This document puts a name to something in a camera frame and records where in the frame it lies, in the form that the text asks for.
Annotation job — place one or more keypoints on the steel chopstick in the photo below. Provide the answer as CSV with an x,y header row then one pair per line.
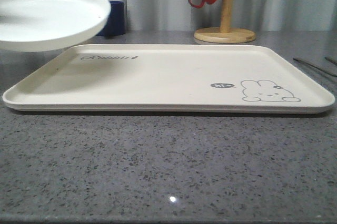
x,y
302,61

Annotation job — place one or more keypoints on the white round plate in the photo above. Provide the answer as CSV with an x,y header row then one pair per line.
x,y
42,25

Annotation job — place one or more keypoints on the beige rabbit serving tray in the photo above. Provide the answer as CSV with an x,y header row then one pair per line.
x,y
202,78

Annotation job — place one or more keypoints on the wooden mug tree stand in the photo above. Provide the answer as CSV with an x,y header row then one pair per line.
x,y
225,34

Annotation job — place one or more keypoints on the navy blue mug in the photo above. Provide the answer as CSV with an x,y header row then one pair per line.
x,y
115,24

